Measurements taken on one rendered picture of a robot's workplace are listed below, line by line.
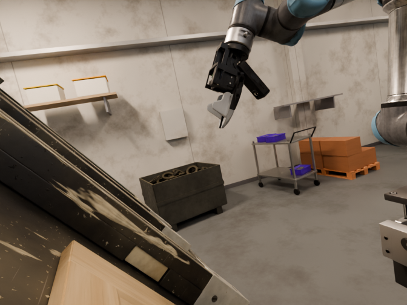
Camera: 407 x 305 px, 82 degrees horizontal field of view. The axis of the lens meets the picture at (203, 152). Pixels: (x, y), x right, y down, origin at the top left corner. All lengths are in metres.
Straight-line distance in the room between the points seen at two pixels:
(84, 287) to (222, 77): 0.51
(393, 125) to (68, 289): 0.83
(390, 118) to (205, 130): 3.74
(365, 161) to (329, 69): 2.35
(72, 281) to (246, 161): 4.55
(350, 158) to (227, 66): 3.85
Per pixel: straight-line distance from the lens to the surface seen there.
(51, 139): 0.74
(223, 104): 0.61
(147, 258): 0.47
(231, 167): 4.59
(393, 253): 0.78
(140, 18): 4.65
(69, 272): 0.26
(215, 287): 0.55
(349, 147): 4.32
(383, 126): 0.89
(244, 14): 0.69
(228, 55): 0.66
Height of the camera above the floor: 1.33
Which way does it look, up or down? 7 degrees down
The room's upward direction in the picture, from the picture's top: 12 degrees counter-clockwise
